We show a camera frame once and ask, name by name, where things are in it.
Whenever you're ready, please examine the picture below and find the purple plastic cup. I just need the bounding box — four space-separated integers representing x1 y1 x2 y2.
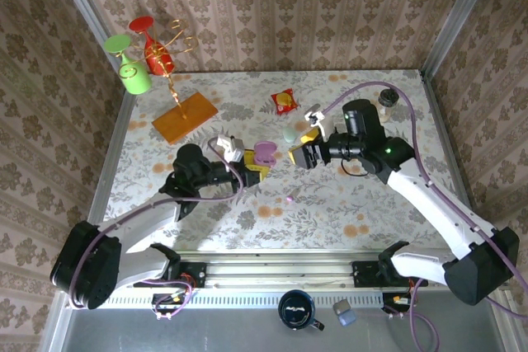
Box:
252 140 278 167

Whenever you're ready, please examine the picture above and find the red snack packet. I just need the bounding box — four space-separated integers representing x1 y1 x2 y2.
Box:
270 87 299 116

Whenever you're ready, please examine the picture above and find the black topped sand timer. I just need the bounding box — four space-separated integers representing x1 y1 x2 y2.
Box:
377 87 401 123

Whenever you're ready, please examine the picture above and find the green wine glass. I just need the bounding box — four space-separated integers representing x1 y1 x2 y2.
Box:
102 34 153 96

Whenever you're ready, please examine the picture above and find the perforated metal strip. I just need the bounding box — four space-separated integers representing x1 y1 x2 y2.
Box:
98 293 384 310

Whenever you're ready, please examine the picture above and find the black connector block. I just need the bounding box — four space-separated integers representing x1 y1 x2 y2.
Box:
381 292 413 315
151 292 186 315

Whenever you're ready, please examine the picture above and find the dark blue mug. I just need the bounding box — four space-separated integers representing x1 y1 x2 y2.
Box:
276 289 325 331

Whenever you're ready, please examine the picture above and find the red wine glass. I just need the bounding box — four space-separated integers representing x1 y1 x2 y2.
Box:
128 16 177 76

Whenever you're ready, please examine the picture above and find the small grey blue box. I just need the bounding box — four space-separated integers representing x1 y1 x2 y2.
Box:
332 299 358 326

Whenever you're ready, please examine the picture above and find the grey metal tray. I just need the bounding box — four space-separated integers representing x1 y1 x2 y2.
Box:
40 289 516 352

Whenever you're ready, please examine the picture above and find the thin black cable loop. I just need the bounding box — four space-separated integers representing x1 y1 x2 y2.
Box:
340 160 372 178

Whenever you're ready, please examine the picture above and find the gold wire rack orange base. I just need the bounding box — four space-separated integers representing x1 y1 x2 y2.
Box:
117 17 219 146

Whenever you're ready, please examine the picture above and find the aluminium side rail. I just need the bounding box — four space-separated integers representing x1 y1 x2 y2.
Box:
76 92 139 260
419 71 496 258

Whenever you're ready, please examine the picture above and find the aluminium cross rail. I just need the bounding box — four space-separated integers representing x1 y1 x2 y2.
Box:
57 249 507 290

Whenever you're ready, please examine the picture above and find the aluminium frame post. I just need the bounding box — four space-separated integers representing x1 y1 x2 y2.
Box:
45 0 137 97
418 0 504 79

